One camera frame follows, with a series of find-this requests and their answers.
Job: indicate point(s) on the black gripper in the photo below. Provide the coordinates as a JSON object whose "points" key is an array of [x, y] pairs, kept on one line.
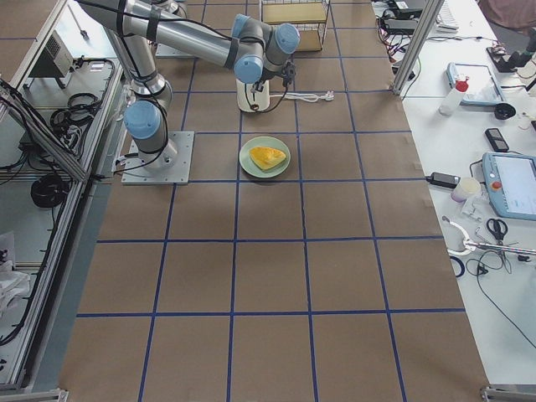
{"points": [[258, 87]]}

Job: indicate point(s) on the white two-slot toaster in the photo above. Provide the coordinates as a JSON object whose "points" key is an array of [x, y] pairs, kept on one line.
{"points": [[251, 103]]}

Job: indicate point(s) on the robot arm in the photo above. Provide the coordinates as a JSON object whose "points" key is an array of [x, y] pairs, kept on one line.
{"points": [[254, 51], [178, 8]]}

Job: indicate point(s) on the light green plate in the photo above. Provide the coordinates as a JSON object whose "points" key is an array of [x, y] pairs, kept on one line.
{"points": [[263, 141]]}

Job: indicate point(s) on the golden triangular pastry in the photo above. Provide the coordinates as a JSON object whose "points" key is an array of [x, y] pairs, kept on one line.
{"points": [[266, 158]]}

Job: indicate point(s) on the white bottle red cap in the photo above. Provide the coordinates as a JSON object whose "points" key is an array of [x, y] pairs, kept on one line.
{"points": [[455, 96]]}

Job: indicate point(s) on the black power adapter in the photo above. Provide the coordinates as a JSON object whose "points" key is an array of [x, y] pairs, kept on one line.
{"points": [[443, 180]]}

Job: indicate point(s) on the blue teach pendant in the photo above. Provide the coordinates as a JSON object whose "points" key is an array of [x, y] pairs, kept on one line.
{"points": [[509, 179], [483, 86]]}

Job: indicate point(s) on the white cup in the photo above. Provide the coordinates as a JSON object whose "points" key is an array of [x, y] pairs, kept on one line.
{"points": [[466, 188]]}

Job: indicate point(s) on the black phone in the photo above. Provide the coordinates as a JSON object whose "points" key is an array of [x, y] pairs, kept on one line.
{"points": [[496, 140]]}

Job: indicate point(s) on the black scissors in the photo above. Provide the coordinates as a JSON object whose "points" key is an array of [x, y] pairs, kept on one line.
{"points": [[498, 229]]}

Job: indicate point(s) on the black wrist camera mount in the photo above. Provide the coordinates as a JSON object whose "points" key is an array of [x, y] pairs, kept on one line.
{"points": [[288, 73]]}

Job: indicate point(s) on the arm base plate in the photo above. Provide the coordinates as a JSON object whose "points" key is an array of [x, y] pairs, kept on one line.
{"points": [[172, 166], [166, 52]]}

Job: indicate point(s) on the aluminium frame post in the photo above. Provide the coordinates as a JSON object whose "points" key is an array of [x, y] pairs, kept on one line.
{"points": [[427, 20]]}

